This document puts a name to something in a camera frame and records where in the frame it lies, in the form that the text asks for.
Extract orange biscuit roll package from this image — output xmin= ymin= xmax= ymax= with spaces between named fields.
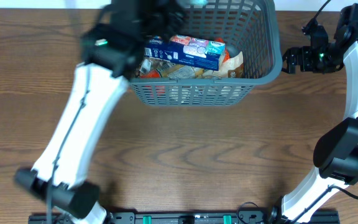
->
xmin=140 ymin=40 xmax=229 ymax=79

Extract Kleenex tissue multipack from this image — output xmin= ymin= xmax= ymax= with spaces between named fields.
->
xmin=144 ymin=35 xmax=226 ymax=71

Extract beige snack pouch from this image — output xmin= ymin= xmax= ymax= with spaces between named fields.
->
xmin=202 ymin=52 xmax=244 ymax=78

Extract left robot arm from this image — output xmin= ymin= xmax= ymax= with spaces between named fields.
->
xmin=14 ymin=0 xmax=190 ymax=223

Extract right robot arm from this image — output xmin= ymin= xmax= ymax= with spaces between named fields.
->
xmin=269 ymin=3 xmax=358 ymax=223

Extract grey plastic slotted basket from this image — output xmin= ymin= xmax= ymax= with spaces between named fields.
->
xmin=131 ymin=0 xmax=282 ymax=106

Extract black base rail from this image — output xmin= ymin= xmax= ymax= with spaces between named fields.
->
xmin=27 ymin=209 xmax=341 ymax=224

